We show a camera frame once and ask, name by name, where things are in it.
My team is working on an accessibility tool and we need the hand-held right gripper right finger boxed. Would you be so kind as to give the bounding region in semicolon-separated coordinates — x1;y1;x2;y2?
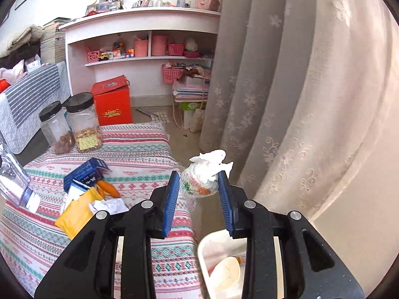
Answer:
217;171;365;299

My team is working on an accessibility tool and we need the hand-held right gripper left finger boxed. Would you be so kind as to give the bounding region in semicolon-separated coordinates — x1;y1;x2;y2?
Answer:
34;171;181;299

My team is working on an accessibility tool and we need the plastic wrapper with tissue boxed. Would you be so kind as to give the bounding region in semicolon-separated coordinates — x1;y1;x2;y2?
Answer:
180;149;234;200

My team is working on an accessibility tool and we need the white plastic bin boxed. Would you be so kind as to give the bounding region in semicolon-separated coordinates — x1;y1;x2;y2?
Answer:
197;229;284;299

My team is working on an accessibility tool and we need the white tissue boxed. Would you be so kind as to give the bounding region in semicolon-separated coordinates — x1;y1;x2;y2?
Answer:
89;199;128;215

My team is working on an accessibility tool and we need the orange peel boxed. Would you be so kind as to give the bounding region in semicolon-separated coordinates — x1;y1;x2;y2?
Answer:
96;180;121;198

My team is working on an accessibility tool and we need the blue carton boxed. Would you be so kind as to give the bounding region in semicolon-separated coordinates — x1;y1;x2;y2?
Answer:
63;158;111;194

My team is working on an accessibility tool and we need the yellow packet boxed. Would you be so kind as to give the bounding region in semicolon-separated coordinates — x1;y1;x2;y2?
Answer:
55;187;105;239

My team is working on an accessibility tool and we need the clear plastic bottle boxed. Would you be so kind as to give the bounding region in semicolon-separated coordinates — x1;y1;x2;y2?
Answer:
0;145;41;214

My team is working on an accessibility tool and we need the patterned tablecloth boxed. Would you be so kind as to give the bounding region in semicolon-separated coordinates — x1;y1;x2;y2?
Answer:
0;122;203;298

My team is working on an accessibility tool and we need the cream paper cup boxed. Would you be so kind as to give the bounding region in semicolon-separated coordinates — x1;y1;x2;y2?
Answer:
208;256;242;287

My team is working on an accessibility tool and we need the beige tote bag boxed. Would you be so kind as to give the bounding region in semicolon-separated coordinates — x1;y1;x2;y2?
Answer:
189;109;206;133

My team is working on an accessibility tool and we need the mosaic tile sheet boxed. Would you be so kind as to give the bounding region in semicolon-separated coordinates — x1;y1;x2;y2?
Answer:
150;110;170;123

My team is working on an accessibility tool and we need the green and white box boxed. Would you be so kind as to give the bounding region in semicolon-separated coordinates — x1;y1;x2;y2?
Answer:
179;101;203;130

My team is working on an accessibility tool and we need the stack of papers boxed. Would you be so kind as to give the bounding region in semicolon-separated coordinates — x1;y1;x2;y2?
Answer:
172;75;211;102

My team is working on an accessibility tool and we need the red cardboard box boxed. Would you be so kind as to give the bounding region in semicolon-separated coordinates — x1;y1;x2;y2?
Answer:
90;75;133;127

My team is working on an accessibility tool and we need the clear jar with yellow label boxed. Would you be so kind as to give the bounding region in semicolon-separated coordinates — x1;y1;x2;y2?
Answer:
65;92;103;153

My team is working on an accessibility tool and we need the large pink plastic basket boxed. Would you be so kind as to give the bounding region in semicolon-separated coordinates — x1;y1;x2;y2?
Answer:
161;64;184;84

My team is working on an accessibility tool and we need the clear jar with brown nuts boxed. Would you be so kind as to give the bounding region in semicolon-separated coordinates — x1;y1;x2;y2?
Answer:
39;101;76;154

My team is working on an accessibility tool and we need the grey embroidered curtain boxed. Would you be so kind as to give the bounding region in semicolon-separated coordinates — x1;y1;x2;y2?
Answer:
199;0;315;190

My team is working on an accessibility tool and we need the cream embroidered curtain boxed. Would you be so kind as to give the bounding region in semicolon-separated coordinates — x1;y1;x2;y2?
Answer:
237;0;399;296

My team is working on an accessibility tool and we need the pink cylinder container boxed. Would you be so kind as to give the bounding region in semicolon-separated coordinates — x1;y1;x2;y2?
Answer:
151;35;169;57

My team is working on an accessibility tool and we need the pink cup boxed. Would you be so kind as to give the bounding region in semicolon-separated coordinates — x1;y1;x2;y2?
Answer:
134;39;148;57

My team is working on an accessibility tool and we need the small pink lattice basket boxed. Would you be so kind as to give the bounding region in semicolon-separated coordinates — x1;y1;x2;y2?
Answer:
86;47;102;63

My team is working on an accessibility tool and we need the grey striped quilt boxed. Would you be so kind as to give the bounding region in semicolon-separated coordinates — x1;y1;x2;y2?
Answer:
0;62;72;154

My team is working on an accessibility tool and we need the white shelf unit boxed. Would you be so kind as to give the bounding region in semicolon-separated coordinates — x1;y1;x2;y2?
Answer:
58;7;222;97

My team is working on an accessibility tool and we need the tissue box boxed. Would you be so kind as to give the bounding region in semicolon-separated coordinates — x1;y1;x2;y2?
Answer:
25;58;42;73

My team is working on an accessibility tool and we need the stack of books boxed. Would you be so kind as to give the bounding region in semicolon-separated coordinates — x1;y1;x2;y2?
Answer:
40;17;72;66

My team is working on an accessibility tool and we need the pink gift box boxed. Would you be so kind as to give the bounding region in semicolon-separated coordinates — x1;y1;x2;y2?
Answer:
195;0;220;11

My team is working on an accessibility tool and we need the pink cloth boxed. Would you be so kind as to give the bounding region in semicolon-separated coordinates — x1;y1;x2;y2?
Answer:
0;61;29;84

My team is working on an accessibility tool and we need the dark cloth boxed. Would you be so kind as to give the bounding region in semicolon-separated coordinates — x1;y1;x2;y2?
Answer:
0;45;41;69

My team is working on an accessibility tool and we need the cream blanket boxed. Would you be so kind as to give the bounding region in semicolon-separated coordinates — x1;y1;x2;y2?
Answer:
0;25;42;58

